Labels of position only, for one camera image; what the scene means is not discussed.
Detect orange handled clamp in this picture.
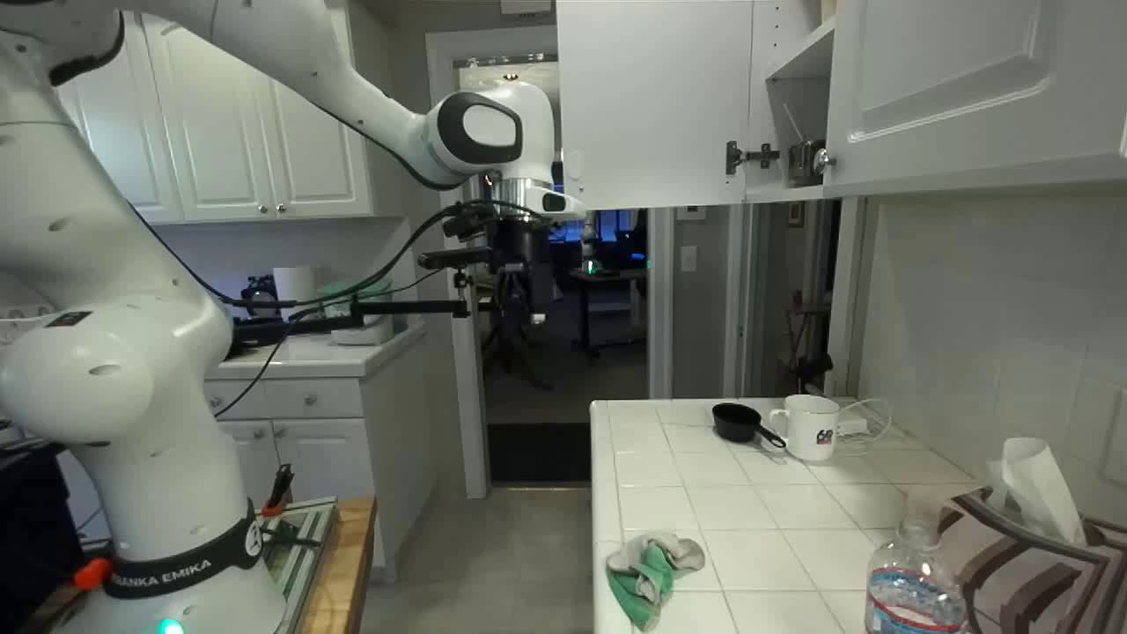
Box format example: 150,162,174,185
261,463,298,523
64,553,118,600

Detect green white cloth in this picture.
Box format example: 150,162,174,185
604,529,710,630

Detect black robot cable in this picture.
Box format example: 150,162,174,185
208,198,558,419

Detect black bag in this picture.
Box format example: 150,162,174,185
0,441,87,634

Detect white folded paper towel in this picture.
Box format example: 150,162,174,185
835,400,902,444

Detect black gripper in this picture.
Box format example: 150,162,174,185
484,212,558,356

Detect black camera boom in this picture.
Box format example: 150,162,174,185
225,292,476,356

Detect white upper kitchen cabinets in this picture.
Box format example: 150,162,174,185
50,12,382,226

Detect wooden table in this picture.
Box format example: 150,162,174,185
294,492,382,634

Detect black door hinge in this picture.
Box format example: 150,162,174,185
723,137,782,180

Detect white paper towel roll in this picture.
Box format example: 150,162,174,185
271,260,316,308

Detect white wall cupboard shelf unit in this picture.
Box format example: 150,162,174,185
747,0,846,208

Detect open white cupboard door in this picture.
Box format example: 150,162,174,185
555,0,753,216

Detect clear plastic water bottle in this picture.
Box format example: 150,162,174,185
863,489,971,634

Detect white tissue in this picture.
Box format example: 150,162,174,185
989,435,1090,550

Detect white printed mug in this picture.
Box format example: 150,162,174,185
762,390,846,466

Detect white cupboard door with knob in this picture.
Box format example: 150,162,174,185
826,0,1127,202

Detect white lower kitchen cabinet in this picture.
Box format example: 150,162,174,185
205,320,448,579

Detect small black measuring cup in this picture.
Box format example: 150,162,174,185
710,402,792,454

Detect metal base plate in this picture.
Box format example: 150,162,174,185
259,496,341,616

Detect striped tissue box cover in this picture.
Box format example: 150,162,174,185
933,485,1127,634

